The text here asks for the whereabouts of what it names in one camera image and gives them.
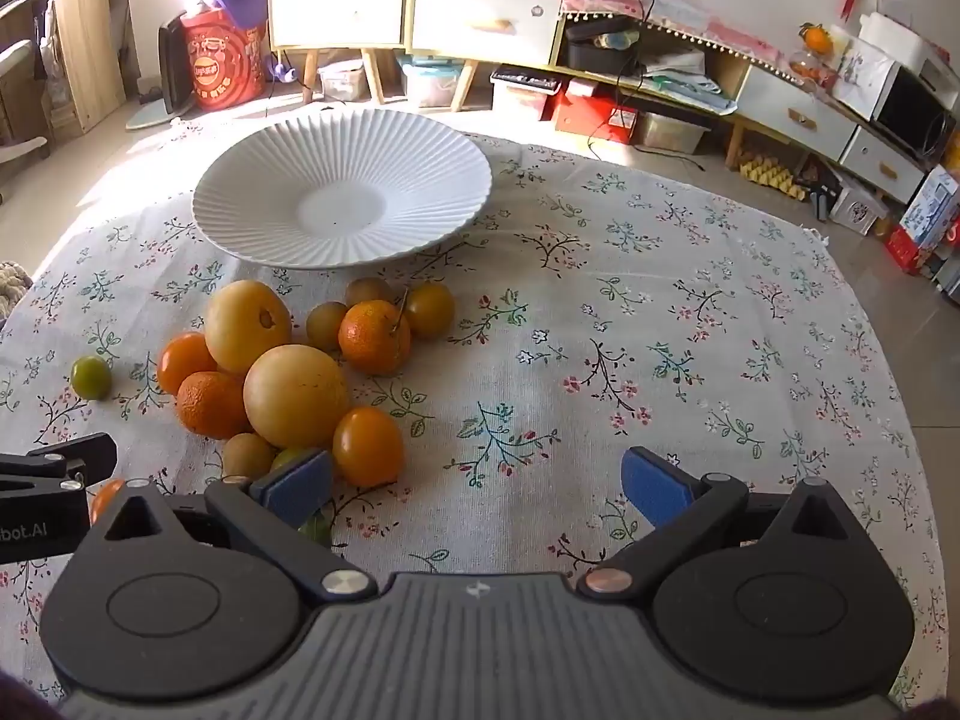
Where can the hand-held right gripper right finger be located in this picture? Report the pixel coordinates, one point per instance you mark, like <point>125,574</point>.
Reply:
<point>660,491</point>

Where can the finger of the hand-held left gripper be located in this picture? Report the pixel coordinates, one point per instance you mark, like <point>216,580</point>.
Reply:
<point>82,454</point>

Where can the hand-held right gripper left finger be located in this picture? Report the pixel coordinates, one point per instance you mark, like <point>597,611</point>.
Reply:
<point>296,484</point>

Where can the small yellow loquat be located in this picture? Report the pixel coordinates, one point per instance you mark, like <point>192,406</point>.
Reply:
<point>289,457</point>

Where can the brown kiwi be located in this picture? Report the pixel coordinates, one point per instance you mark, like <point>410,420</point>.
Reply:
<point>247,456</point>

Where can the glossy orange tomato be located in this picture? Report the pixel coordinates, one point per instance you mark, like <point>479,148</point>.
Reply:
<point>180,364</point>
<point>367,446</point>

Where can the large yellow pear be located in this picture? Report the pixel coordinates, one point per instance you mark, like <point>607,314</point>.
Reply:
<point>296,397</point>
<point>240,330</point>

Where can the bumpy orange mandarin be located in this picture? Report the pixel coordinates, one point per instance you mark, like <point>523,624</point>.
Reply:
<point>210,405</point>

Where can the orange mandarin with stem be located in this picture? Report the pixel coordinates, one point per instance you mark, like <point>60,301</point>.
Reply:
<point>371,341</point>

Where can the white ribbed plate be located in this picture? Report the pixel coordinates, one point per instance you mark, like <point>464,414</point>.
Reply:
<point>337,210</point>

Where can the small green lime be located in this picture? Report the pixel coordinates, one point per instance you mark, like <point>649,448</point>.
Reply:
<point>91,377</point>

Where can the floral tablecloth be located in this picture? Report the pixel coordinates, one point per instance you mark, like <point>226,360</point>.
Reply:
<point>675,390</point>

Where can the small potato near plate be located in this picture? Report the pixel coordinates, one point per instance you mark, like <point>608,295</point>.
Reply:
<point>325,325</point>

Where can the beige knitted cushion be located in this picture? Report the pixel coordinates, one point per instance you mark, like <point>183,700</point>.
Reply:
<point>11,285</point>

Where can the small potato on cloth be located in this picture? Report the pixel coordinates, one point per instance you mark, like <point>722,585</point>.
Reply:
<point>366,290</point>

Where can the yellow-orange kumquat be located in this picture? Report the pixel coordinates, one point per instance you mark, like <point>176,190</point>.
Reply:
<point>431,309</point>

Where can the yellow egg carton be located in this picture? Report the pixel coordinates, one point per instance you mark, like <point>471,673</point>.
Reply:
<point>769,174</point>

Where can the white patterned box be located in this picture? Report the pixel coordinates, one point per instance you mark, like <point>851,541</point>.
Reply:
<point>855,210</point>

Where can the small red box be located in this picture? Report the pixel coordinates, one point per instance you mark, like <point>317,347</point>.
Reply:
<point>911,247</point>

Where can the red storage box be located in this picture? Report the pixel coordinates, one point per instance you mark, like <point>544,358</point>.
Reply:
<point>592,109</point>

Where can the blue and white carton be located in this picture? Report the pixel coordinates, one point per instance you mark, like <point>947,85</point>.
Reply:
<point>934,206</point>

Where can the narrow white cabinet drawer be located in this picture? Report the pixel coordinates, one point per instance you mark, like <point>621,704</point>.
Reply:
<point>881,161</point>

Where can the wide white cabinet drawer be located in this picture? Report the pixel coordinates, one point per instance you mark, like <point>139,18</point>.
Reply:
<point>795,116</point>

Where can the black flat panel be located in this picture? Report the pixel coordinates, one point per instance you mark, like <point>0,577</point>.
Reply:
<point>172,64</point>

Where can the small clear storage box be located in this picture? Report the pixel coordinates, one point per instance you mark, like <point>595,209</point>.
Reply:
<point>341,79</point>

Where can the red printed bag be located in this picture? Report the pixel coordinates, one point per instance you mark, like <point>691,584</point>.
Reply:
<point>221,64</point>

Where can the wooden board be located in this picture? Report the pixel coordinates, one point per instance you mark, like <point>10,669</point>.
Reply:
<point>86,37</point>

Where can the stack of papers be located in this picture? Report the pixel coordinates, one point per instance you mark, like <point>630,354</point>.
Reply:
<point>682,75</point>

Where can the long low wooden cabinet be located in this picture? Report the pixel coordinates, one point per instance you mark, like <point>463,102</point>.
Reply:
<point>729,79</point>

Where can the storage box with black lid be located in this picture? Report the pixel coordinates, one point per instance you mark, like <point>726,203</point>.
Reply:
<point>521,94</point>

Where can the clear storage box blue contents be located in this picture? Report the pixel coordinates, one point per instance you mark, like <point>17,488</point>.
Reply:
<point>431,82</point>

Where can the glass jar with oranges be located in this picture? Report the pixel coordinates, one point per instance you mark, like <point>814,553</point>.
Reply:
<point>814,69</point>

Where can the black microwave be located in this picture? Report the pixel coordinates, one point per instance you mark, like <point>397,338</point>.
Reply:
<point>911,116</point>

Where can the white floral picture board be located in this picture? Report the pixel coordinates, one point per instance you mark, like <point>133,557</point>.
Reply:
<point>862,79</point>

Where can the plain white drawer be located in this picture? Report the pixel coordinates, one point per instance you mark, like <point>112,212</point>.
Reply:
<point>337,11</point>

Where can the orange mandarin ornament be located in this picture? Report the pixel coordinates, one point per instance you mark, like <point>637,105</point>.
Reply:
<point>816,39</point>

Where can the wooden shelf cabinet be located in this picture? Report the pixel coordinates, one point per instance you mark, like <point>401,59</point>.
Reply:
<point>407,15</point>

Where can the white drawer with wooden knob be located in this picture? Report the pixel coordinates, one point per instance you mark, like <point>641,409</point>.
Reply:
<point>486,21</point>

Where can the white appliance box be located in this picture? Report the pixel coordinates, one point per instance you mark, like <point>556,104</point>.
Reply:
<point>896,37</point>

